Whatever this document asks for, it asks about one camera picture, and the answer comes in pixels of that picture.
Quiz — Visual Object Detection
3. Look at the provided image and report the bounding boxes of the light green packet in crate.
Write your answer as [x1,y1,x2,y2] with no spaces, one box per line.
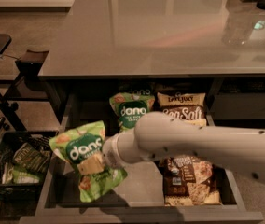
[12,166,44,184]

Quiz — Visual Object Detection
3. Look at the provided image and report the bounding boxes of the white packet in crate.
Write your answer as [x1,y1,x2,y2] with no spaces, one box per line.
[2,162,13,184]

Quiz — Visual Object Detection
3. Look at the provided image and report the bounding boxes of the green snack bag in crate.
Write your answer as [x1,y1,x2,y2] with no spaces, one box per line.
[12,143,51,174]

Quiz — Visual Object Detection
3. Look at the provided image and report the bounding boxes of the open grey top drawer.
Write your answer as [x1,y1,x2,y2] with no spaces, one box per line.
[19,93,264,224]

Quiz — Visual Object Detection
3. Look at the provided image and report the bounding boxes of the black plastic crate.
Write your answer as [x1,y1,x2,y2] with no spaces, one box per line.
[0,131,57,202]

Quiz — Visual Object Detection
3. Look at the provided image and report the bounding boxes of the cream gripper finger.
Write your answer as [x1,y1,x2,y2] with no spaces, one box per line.
[77,152,105,175]

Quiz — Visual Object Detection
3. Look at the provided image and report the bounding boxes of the closed dark side drawers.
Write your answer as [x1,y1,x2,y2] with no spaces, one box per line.
[209,77,265,131]

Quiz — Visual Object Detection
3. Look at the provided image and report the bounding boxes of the dark brown chair seat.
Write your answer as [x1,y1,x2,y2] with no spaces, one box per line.
[15,49,49,77]

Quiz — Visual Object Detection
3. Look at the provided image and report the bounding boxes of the brown sea salt bag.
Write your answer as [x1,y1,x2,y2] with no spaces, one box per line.
[157,93,205,120]
[157,155,221,206]

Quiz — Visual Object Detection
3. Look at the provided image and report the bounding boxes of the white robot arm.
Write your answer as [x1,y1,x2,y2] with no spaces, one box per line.
[78,112,265,185]

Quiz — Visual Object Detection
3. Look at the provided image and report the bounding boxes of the grey counter cabinet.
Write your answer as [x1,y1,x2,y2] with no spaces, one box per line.
[39,0,265,116]

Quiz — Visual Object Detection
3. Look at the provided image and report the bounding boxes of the green dang chip bag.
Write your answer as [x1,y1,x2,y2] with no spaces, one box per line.
[119,80,154,95]
[49,120,128,203]
[109,92,155,131]

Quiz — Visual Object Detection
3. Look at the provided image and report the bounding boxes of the rear brown sea salt bag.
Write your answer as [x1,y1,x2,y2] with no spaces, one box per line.
[157,93,205,120]

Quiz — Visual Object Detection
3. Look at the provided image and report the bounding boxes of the front brown sea salt bag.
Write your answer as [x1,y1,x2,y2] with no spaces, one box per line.
[157,155,221,206]

